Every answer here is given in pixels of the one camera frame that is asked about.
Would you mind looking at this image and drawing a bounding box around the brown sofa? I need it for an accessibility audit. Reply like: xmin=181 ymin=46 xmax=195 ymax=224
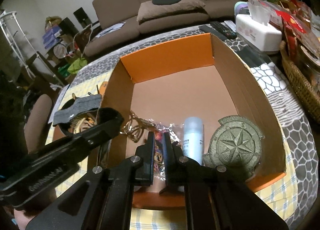
xmin=84 ymin=0 xmax=238 ymax=58

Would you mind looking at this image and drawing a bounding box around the beige spiral hair brush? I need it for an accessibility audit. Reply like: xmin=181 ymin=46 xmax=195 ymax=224
xmin=71 ymin=117 xmax=96 ymax=134

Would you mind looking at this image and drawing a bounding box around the orange fabric pouch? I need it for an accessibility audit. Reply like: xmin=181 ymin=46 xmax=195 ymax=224
xmin=98 ymin=81 xmax=108 ymax=96

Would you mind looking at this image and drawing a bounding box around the white tissue box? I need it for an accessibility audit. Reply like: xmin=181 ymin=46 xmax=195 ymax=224
xmin=235 ymin=14 xmax=282 ymax=54

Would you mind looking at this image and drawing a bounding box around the green compass plaque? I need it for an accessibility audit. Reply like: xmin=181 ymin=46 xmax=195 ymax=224
xmin=203 ymin=115 xmax=265 ymax=181

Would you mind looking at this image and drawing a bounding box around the yellow plaid tablecloth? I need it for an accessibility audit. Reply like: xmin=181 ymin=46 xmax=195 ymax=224
xmin=44 ymin=80 xmax=298 ymax=230

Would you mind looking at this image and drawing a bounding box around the wicker basket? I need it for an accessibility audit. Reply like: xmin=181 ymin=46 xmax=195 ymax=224
xmin=280 ymin=41 xmax=320 ymax=123

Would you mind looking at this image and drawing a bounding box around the orange cardboard box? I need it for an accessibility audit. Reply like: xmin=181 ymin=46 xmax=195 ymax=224
xmin=101 ymin=34 xmax=286 ymax=192

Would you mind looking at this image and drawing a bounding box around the bag of coloured rubber bands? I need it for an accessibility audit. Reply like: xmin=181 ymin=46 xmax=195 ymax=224
xmin=148 ymin=119 xmax=184 ymax=181

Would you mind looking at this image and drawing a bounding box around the brown sofa cushion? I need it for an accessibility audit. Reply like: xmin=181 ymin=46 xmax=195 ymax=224
xmin=137 ymin=0 xmax=205 ymax=24

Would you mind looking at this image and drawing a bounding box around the black remote control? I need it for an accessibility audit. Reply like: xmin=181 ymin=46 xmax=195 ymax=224
xmin=199 ymin=21 xmax=237 ymax=41

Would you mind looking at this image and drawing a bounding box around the white tube bottle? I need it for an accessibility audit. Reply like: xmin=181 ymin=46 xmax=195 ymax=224
xmin=183 ymin=117 xmax=204 ymax=165

